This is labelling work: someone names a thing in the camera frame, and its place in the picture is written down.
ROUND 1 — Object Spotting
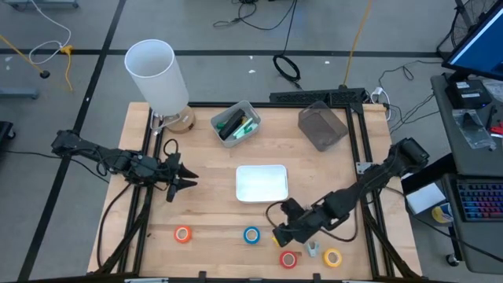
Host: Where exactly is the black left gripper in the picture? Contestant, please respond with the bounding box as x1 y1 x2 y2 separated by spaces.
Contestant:
155 153 200 204

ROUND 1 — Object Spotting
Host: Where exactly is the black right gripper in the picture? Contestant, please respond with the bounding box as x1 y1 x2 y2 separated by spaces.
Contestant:
272 197 316 248

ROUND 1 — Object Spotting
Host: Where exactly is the red tape roll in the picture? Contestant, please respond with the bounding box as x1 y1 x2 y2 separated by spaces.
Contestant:
279 250 299 270

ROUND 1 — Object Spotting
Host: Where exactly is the blue tape roll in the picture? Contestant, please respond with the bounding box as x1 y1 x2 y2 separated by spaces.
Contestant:
242 226 262 245

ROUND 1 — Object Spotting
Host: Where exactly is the yellow tape roll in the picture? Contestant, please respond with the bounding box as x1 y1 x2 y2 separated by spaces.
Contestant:
323 248 343 268

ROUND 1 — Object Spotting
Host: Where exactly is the orange tape roll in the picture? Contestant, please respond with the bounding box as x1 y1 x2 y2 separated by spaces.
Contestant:
174 225 193 244

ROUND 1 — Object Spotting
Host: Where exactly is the black stapler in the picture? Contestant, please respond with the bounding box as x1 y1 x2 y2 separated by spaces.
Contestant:
218 108 247 141

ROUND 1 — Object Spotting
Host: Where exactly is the white plastic bin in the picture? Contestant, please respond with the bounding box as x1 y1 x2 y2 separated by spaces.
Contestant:
235 164 289 204

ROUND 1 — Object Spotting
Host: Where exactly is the white lamp with wooden base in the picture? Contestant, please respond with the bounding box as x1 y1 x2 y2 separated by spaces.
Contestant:
124 38 196 134

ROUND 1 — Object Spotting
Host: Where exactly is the transparent grey plastic bin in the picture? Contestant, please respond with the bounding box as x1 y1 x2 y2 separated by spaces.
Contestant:
297 100 349 153

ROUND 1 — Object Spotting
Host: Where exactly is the black perforated bar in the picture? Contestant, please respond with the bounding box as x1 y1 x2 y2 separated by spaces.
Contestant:
269 86 369 107

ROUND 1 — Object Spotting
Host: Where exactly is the white box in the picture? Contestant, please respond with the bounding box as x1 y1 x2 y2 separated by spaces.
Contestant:
406 182 447 215

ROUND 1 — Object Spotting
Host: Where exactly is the grey side desk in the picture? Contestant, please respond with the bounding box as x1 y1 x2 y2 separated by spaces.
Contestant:
430 72 503 176

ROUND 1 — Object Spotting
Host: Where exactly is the backlit keyboard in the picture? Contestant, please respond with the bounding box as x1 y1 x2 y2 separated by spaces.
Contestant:
455 178 503 223

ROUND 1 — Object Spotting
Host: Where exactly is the clear plastic bag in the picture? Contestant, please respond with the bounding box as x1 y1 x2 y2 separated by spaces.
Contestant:
451 108 497 151

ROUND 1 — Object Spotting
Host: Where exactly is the black mini computer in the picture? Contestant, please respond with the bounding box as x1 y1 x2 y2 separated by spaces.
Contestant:
445 79 492 110

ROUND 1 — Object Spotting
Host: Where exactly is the computer monitor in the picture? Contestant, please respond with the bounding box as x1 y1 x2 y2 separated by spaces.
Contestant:
442 0 503 82

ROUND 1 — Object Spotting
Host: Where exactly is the white lamp cord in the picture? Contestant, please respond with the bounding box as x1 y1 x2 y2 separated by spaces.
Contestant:
150 109 185 134

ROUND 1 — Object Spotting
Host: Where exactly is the grey plastic bin with handles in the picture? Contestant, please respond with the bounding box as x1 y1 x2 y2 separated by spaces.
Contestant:
210 100 262 149

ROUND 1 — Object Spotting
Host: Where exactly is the black aluminium table frame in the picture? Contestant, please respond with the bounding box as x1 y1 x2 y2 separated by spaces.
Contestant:
94 101 424 283

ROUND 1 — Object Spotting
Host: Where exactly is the coiled black floor cable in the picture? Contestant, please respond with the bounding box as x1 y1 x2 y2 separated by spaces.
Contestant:
273 53 302 84

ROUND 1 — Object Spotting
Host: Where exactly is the yellow floor cable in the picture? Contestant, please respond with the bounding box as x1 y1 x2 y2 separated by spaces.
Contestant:
0 34 75 92

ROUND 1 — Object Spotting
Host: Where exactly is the white floor cable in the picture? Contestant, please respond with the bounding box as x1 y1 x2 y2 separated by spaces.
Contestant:
29 0 72 66

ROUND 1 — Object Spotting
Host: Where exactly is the yellow hanging cord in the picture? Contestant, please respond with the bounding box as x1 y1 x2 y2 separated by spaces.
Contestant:
343 0 373 88

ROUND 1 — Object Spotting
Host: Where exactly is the black wire fan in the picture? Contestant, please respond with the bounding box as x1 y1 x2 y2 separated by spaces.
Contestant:
436 0 500 60

